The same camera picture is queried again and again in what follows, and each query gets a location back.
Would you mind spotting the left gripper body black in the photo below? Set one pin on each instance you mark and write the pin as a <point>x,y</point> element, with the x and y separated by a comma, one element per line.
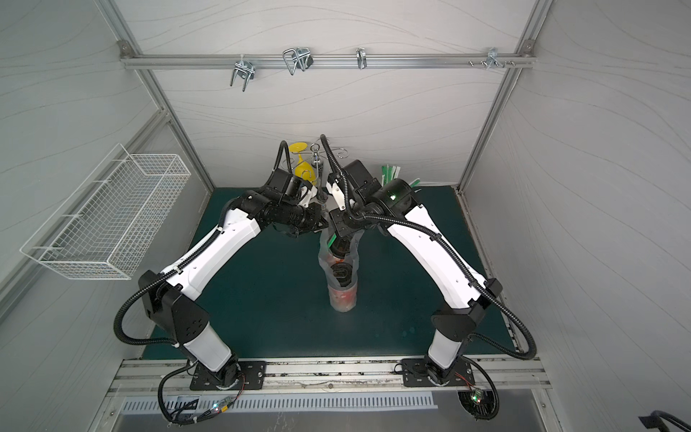
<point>311,217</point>

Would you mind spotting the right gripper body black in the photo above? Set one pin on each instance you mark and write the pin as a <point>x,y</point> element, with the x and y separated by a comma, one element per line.
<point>342,238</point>

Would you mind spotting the green straw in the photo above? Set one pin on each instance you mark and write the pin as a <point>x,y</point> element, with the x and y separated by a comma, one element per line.
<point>333,240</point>

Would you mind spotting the red milk tea cup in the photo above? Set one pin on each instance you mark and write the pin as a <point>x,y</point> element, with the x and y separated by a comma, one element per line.
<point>345,253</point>
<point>342,287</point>

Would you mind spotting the clear plastic carrier bag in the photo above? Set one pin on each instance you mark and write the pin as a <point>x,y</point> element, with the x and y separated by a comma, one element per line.
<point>323,252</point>

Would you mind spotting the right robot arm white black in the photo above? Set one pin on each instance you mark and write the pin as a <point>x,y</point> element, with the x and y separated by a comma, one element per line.
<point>363,204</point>

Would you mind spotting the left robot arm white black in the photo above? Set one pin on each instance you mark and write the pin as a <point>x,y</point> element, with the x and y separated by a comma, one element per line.
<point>170,296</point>

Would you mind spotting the metal cup hanging stand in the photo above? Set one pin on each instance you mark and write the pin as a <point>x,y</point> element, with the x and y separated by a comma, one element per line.
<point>320,163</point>

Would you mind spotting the yellow plastic goblet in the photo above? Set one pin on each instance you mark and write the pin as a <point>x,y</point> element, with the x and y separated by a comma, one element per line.
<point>302,168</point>

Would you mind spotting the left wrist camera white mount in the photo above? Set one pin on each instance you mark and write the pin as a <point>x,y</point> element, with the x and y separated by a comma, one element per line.
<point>307,195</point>

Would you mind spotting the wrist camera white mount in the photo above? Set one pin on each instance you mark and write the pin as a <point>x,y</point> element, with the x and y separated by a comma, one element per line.
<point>307,195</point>
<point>336,200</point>

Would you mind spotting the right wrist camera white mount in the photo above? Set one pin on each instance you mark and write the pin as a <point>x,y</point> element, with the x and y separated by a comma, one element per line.
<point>336,200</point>

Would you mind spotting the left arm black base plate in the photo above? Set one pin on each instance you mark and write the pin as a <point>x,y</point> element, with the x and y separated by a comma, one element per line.
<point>249,375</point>

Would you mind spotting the aluminium overhead rail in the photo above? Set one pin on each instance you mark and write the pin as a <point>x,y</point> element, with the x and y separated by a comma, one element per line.
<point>333,61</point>

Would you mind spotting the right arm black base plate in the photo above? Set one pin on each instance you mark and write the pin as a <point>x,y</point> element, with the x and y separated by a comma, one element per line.
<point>423,372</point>

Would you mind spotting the white wire basket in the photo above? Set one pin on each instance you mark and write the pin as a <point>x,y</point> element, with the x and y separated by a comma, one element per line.
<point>103,230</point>

